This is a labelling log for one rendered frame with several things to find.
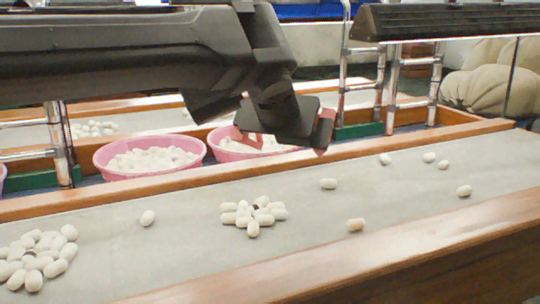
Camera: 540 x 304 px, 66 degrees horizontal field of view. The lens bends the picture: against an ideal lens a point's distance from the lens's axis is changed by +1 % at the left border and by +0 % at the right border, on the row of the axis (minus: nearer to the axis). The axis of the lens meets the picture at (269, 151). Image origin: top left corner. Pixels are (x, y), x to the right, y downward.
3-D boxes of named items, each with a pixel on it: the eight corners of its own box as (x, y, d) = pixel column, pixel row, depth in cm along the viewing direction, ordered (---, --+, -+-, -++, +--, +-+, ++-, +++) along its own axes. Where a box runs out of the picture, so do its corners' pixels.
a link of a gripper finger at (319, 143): (332, 176, 60) (325, 142, 52) (284, 169, 62) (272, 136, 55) (340, 137, 63) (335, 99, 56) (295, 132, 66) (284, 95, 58)
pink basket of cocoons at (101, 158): (229, 185, 105) (228, 150, 102) (132, 225, 87) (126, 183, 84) (170, 158, 123) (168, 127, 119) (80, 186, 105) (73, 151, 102)
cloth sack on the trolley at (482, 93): (553, 118, 325) (566, 70, 311) (483, 128, 300) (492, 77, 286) (494, 102, 374) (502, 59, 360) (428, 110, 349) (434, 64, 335)
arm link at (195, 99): (293, 75, 39) (258, -3, 41) (180, 122, 39) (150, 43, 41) (294, 108, 51) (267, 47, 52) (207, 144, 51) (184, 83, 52)
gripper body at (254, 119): (311, 144, 54) (303, 111, 48) (240, 136, 57) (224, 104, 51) (321, 104, 57) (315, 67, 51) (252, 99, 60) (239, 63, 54)
